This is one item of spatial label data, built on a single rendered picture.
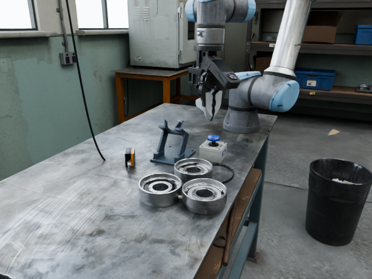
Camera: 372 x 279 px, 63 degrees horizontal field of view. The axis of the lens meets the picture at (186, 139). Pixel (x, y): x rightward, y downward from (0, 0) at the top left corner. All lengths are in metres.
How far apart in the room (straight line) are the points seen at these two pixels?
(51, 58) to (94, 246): 2.10
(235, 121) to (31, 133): 1.70
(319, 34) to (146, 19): 2.07
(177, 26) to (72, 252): 2.54
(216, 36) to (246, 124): 0.48
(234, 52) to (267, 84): 3.44
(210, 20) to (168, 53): 2.20
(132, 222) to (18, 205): 0.28
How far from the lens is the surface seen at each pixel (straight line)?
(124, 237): 0.65
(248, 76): 1.18
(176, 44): 2.97
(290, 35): 1.16
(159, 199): 0.70
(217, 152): 0.93
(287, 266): 1.83
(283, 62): 1.14
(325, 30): 4.11
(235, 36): 4.54
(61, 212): 0.76
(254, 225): 1.66
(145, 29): 3.12
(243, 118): 1.21
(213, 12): 0.83
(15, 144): 2.45
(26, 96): 2.46
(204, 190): 0.74
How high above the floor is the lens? 1.20
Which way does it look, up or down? 21 degrees down
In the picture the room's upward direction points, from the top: 1 degrees clockwise
